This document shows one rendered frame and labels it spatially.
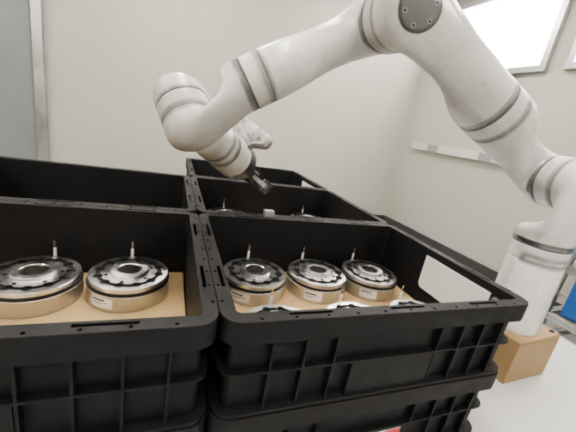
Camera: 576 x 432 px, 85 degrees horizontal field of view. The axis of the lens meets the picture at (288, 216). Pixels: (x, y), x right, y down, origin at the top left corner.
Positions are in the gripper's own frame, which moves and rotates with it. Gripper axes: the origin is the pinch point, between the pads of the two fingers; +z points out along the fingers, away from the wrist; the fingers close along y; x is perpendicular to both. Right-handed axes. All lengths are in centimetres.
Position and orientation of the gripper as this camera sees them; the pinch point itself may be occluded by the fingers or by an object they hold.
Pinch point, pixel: (255, 178)
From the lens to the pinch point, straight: 73.6
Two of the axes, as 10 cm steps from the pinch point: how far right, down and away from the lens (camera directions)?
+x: 6.6, -7.5, -0.1
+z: 2.1, 1.8, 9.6
